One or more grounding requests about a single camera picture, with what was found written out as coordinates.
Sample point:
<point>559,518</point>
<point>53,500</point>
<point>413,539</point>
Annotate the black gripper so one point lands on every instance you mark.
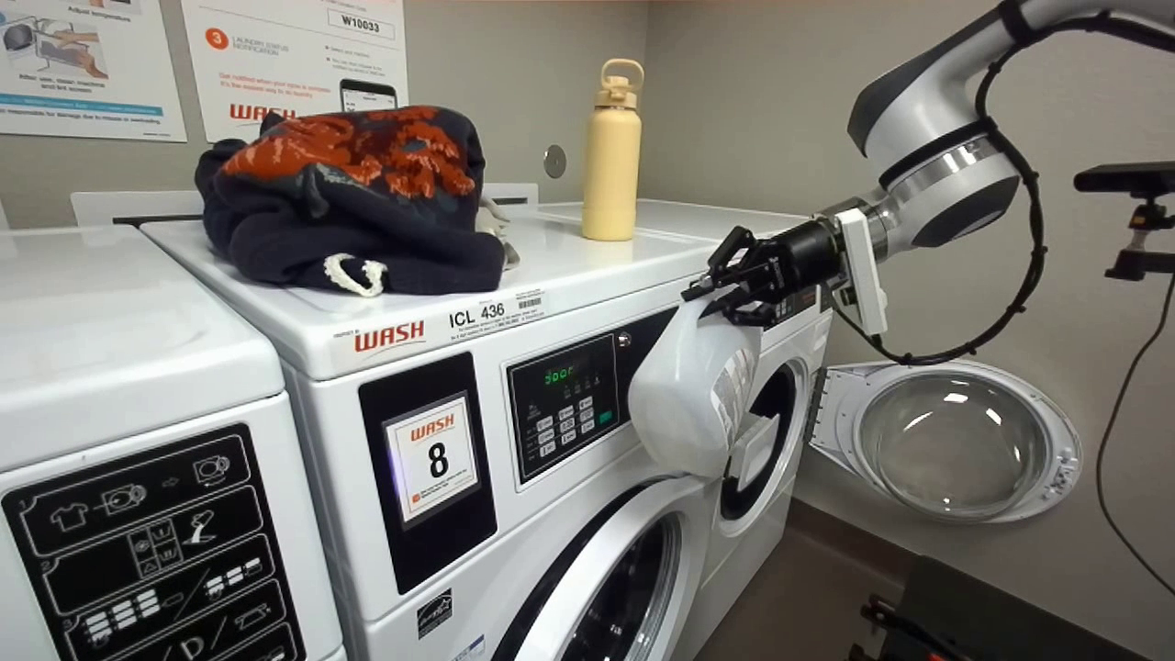
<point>811,271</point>

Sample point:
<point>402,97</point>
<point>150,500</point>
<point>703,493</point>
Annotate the white front-load washing machine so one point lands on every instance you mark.
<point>124,345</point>

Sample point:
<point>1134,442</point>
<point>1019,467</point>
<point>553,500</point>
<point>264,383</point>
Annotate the yellow metal water bottle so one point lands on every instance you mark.
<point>611,172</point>

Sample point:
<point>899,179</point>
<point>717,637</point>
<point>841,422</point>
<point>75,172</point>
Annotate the round washer door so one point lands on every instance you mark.
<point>638,588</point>
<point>958,442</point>

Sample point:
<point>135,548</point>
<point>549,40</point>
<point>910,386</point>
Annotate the white washer number nine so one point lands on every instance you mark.
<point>753,565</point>

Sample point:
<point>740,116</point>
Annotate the white washer number eight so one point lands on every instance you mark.
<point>553,500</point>

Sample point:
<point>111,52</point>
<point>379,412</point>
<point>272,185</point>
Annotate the orange and navy clothes pile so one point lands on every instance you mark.
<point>353,222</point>

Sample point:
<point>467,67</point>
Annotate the black perforated base platform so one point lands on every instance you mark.
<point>1005,626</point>

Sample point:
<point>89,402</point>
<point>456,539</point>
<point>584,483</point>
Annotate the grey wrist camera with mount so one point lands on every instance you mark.
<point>865,278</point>

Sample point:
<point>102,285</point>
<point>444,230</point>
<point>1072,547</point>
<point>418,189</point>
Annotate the round grey wall cap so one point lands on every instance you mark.
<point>556,159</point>

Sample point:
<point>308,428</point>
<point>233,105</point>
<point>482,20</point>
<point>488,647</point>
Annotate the black stereo camera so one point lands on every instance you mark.
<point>1127,179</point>

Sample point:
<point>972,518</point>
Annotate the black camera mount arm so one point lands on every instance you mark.
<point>1145,253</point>

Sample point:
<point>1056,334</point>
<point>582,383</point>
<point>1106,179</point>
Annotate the orange white wall poster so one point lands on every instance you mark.
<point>294,50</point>

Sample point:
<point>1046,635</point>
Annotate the blue white wall poster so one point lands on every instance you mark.
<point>86,74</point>

